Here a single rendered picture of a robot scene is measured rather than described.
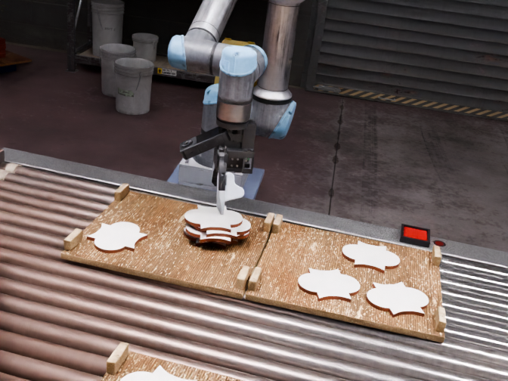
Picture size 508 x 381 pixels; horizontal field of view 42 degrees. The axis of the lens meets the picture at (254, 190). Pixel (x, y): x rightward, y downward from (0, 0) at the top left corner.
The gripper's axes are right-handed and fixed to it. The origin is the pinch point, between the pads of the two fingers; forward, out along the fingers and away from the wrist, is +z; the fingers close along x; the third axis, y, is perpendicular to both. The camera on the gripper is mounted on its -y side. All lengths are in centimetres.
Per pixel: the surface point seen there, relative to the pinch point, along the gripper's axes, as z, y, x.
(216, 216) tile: 4.4, 0.7, 0.3
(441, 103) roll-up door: 96, 252, 407
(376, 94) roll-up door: 97, 196, 424
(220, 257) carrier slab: 10.1, 1.2, -8.5
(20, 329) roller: 13, -38, -31
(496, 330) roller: 12, 58, -32
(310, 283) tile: 9.2, 19.4, -20.1
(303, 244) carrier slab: 10.1, 22.0, -1.8
